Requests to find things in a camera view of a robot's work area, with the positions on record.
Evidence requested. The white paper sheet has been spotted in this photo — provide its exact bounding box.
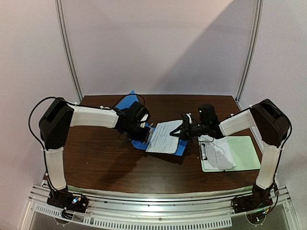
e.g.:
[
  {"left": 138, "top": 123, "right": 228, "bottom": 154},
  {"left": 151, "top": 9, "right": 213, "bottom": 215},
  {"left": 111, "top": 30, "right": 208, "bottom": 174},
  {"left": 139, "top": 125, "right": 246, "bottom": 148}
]
[{"left": 146, "top": 120, "right": 185, "bottom": 156}]

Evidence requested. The metal folder clip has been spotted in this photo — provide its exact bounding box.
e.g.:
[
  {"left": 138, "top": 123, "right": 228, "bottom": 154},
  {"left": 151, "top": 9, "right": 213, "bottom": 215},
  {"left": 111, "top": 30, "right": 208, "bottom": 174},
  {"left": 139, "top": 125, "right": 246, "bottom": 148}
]
[{"left": 143, "top": 123, "right": 155, "bottom": 144}]

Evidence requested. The metal clipboard clip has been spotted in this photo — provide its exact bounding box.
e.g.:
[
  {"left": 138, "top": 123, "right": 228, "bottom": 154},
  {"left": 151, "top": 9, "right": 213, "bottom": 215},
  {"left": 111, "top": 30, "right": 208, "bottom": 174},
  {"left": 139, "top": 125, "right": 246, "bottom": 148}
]
[{"left": 200, "top": 143, "right": 208, "bottom": 161}]

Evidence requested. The blue folder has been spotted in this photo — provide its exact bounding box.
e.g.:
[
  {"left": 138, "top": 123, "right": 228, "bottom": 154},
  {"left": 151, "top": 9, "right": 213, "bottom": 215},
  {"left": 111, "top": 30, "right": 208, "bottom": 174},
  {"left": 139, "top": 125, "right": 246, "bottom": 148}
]
[{"left": 114, "top": 90, "right": 189, "bottom": 158}]

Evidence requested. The white paper sheets stack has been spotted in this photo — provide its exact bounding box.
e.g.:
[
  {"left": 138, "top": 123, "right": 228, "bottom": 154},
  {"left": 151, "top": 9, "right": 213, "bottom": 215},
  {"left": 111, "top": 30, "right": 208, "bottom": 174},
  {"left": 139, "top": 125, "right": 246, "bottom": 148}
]
[{"left": 198, "top": 135, "right": 236, "bottom": 172}]

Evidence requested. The green clipboard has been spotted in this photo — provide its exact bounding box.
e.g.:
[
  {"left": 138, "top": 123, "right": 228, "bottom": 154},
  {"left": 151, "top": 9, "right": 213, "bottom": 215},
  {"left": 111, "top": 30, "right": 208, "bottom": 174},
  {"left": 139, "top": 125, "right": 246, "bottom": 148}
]
[{"left": 198, "top": 134, "right": 262, "bottom": 173}]

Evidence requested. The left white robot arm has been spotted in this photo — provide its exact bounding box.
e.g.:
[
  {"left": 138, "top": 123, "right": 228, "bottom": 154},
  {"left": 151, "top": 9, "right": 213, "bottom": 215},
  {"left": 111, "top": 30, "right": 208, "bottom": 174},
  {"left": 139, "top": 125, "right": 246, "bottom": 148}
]
[{"left": 39, "top": 97, "right": 151, "bottom": 208}]

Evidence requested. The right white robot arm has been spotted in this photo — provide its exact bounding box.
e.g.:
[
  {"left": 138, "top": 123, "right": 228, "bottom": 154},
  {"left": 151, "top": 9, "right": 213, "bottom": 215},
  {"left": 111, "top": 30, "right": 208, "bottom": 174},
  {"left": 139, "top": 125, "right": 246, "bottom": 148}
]
[{"left": 170, "top": 99, "right": 292, "bottom": 190}]

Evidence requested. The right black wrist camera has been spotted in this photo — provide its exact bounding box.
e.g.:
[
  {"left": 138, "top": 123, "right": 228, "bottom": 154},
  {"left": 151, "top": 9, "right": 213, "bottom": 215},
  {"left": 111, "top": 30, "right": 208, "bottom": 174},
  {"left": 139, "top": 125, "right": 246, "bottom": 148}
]
[{"left": 181, "top": 104, "right": 219, "bottom": 127}]

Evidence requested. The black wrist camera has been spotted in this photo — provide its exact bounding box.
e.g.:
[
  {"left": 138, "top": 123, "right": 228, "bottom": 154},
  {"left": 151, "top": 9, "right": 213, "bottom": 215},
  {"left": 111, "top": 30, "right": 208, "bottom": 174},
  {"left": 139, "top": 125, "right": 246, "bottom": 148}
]
[
  {"left": 181, "top": 104, "right": 219, "bottom": 127},
  {"left": 126, "top": 101, "right": 151, "bottom": 126}
]

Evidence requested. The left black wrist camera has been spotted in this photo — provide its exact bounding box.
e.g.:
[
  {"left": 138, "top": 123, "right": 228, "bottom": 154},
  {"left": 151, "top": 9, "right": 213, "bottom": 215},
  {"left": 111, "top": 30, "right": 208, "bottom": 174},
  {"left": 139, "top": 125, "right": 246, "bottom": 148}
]
[{"left": 126, "top": 101, "right": 151, "bottom": 126}]

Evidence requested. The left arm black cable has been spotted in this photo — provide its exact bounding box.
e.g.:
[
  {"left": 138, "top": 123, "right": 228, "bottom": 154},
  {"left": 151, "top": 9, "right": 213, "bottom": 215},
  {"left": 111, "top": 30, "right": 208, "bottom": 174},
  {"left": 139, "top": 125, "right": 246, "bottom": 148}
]
[{"left": 28, "top": 93, "right": 146, "bottom": 147}]

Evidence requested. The aluminium front rail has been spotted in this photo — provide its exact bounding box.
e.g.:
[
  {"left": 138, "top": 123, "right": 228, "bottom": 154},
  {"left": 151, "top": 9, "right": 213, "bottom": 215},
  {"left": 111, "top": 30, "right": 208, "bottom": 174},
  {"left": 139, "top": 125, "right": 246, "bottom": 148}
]
[{"left": 21, "top": 182, "right": 298, "bottom": 230}]

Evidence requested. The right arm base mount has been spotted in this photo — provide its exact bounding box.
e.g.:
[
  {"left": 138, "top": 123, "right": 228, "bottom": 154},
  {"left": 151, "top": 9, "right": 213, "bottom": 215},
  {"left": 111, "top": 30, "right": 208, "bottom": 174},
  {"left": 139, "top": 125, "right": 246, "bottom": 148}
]
[{"left": 230, "top": 188, "right": 279, "bottom": 225}]

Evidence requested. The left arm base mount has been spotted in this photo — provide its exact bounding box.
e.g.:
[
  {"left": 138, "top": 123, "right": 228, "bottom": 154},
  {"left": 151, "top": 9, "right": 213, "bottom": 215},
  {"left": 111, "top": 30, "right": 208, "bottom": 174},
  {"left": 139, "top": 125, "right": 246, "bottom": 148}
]
[{"left": 47, "top": 184, "right": 89, "bottom": 220}]

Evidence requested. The right aluminium frame post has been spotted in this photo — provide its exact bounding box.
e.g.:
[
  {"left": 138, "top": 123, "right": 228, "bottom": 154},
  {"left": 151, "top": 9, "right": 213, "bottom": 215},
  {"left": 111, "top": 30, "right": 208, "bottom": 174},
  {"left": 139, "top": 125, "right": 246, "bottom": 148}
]
[{"left": 235, "top": 0, "right": 263, "bottom": 103}]

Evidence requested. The aluminium frame post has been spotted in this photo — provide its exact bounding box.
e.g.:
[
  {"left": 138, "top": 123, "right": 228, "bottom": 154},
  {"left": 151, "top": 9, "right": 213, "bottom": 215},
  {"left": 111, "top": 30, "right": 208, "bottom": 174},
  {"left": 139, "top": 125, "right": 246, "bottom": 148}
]
[
  {"left": 235, "top": 0, "right": 263, "bottom": 103},
  {"left": 55, "top": 0, "right": 83, "bottom": 102}
]

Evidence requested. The left aluminium frame post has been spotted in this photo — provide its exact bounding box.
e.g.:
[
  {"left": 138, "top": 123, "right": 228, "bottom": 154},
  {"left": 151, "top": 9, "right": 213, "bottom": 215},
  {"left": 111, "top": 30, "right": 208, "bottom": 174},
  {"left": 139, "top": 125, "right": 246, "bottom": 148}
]
[{"left": 55, "top": 0, "right": 83, "bottom": 102}]

